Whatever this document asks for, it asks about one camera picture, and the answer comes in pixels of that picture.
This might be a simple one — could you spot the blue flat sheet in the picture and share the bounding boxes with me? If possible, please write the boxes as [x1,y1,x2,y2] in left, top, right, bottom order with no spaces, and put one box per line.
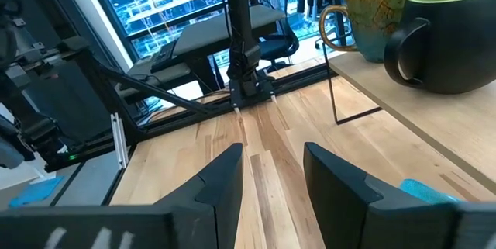
[8,175,65,208]

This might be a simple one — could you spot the turquoise cloth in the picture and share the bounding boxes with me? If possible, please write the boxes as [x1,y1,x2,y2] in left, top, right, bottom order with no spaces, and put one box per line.
[398,178,462,206]

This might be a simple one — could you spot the crackled green mug gold handle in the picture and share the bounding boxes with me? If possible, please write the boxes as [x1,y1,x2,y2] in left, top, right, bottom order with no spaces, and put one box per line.
[318,0,424,64]

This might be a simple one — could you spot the silver frame bracket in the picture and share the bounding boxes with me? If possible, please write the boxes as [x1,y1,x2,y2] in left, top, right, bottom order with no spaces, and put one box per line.
[110,112,129,169]

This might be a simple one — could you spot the wooden shelf black metal legs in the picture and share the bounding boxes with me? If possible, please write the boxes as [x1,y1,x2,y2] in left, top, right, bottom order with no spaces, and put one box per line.
[322,41,496,195]

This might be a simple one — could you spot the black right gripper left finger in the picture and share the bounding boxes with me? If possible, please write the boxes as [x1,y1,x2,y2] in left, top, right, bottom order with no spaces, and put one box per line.
[0,142,244,249]

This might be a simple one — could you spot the black mesh office chair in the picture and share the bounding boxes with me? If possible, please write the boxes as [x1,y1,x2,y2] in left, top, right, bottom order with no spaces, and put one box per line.
[255,0,301,71]

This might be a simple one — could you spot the large black-framed window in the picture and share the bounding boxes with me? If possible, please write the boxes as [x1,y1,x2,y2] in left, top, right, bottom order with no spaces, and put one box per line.
[83,0,496,60]

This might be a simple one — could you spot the black aluminium table frame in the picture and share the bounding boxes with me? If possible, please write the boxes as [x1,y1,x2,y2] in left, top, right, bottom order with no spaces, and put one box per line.
[15,0,338,167]

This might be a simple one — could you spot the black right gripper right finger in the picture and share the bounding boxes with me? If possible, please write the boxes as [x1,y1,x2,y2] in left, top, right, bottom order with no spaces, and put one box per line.
[303,142,496,249]

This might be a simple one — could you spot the black keyboard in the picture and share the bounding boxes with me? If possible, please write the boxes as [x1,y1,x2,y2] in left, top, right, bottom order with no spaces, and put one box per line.
[150,41,177,74]

